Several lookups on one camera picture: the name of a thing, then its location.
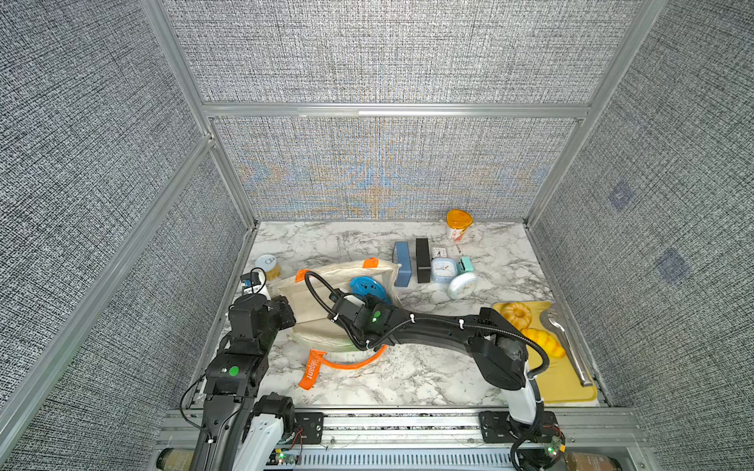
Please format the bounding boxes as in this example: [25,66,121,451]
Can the large blue rectangular alarm clock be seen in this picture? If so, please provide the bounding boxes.
[393,241,412,288]

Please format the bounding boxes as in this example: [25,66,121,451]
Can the bright blue plastic clock stand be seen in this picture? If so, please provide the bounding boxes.
[350,276,392,303]

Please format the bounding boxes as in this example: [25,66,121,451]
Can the black rectangular clock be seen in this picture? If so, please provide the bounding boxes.
[415,237,432,284]

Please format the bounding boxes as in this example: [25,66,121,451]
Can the light blue round alarm clock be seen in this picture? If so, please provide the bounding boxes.
[430,257,459,284]

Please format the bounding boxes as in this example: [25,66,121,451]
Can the mint green cube clock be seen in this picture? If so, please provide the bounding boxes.
[458,256,475,275]

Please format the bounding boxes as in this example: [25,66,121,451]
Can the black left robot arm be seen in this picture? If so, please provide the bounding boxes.
[190,294,296,470]

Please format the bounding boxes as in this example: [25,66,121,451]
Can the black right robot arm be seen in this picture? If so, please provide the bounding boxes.
[302,271,561,470]

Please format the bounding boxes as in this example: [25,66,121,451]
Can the orange lid drink cup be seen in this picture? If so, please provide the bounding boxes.
[446,209,474,243]

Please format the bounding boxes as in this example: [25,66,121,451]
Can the yellow can white lid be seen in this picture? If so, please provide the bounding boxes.
[254,254,282,280]

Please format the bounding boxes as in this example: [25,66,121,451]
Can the toy bundt cake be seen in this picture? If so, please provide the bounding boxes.
[500,302,532,331]

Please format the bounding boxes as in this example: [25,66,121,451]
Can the metal tongs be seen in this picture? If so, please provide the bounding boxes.
[540,304,594,388]

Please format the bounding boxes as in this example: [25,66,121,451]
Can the toy yellow bread loaf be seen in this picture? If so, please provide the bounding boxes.
[522,328,567,359]

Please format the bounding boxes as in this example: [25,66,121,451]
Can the yellow cutting board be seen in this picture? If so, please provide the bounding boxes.
[493,301,598,406]

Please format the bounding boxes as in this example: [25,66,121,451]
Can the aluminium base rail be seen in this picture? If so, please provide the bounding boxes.
[152,405,655,471]

